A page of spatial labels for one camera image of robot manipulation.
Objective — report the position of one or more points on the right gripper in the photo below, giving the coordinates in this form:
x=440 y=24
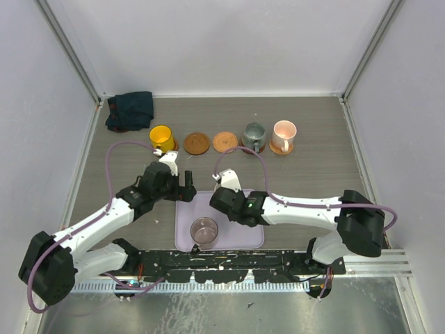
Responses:
x=239 y=191

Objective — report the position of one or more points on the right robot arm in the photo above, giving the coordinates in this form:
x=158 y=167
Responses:
x=355 y=226

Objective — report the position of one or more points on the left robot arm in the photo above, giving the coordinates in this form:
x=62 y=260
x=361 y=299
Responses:
x=87 y=236

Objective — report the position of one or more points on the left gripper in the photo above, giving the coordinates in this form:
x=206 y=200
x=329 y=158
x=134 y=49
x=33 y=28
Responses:
x=181 y=193

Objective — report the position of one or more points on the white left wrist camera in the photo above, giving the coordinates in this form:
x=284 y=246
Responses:
x=169 y=158

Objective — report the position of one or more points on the aluminium frame rail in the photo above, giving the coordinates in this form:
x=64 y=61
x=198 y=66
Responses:
x=389 y=265

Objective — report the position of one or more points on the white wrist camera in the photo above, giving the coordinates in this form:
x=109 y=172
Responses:
x=227 y=179
x=169 y=158

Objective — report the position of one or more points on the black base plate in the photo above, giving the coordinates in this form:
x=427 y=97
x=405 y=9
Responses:
x=266 y=266

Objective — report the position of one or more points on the woven rattan coaster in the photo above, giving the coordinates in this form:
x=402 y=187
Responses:
x=224 y=141
x=278 y=151

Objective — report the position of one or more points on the lilac mug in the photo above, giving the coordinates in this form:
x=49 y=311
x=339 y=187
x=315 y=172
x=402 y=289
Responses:
x=204 y=233

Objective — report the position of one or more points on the grey green mug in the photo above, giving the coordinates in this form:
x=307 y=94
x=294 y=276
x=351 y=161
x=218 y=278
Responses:
x=254 y=137

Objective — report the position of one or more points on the yellow mug black outside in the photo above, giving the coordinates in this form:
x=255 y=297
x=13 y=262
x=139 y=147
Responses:
x=160 y=134

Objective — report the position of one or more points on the dark folded cloth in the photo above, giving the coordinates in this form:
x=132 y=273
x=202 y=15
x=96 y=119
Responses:
x=130 y=112

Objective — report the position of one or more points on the pink mug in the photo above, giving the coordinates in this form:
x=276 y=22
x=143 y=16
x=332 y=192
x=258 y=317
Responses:
x=284 y=133

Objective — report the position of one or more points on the brown wooden coaster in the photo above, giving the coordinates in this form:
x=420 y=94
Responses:
x=196 y=143
x=162 y=148
x=252 y=150

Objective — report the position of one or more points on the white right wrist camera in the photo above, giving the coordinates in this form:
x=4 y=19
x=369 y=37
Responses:
x=227 y=179

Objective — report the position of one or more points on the lilac plastic tray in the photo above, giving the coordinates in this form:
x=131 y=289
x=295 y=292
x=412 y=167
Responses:
x=231 y=235

